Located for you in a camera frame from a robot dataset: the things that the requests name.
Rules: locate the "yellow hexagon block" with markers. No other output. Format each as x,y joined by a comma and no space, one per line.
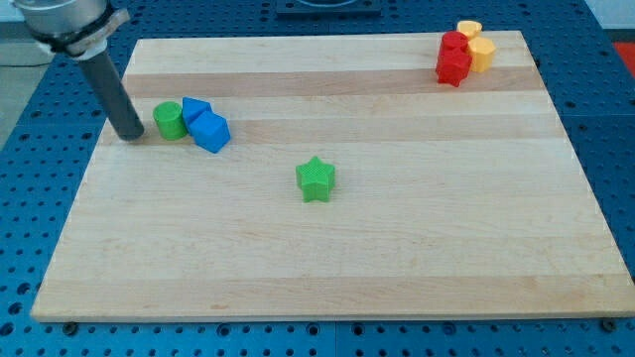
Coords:
482,51

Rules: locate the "green cylinder block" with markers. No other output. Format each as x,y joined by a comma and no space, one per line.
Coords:
168,117

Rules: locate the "yellow heart block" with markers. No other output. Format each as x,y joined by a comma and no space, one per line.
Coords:
470,28

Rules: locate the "red cylinder block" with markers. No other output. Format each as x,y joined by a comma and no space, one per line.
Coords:
453,43

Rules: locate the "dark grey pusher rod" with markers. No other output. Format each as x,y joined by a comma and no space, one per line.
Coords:
103,77

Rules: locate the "green star block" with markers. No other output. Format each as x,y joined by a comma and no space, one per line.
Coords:
316,180

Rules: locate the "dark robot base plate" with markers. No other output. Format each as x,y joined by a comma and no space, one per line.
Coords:
288,8

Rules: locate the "blue triangle block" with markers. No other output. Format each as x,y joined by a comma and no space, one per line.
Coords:
192,108

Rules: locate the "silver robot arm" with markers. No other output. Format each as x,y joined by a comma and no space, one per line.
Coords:
77,28

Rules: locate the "red star block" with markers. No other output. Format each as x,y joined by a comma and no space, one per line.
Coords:
453,66

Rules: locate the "wooden board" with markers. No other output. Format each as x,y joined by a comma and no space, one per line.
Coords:
449,202

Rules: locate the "blue cube block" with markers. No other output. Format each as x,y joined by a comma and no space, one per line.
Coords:
210,131

